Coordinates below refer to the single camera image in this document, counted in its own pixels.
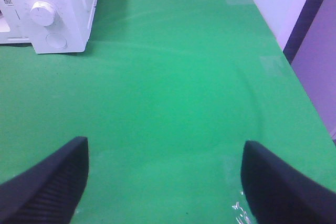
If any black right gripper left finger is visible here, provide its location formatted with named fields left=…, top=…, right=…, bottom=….
left=1, top=136, right=89, bottom=223

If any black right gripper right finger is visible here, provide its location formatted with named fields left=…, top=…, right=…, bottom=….
left=240, top=140, right=335, bottom=223

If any white round door button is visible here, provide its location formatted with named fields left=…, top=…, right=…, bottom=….
left=46, top=33, right=67, bottom=49

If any green table cloth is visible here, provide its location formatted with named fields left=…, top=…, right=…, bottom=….
left=1, top=0, right=335, bottom=223

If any white microwave oven body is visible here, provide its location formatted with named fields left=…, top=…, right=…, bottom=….
left=1, top=0, right=97, bottom=54

